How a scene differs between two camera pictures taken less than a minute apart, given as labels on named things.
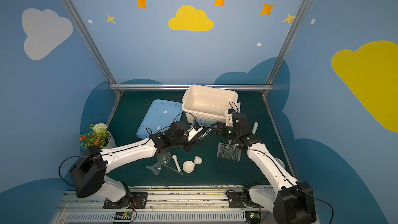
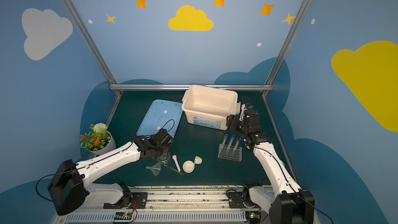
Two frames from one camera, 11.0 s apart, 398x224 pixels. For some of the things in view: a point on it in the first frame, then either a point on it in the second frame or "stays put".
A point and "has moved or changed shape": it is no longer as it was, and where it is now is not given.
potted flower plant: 98,135 stays put
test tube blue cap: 205,133 has moved or changed shape
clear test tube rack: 230,153 stays put
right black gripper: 219,129 → 234,123
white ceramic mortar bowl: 188,166 stays put
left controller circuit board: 126,215 stays put
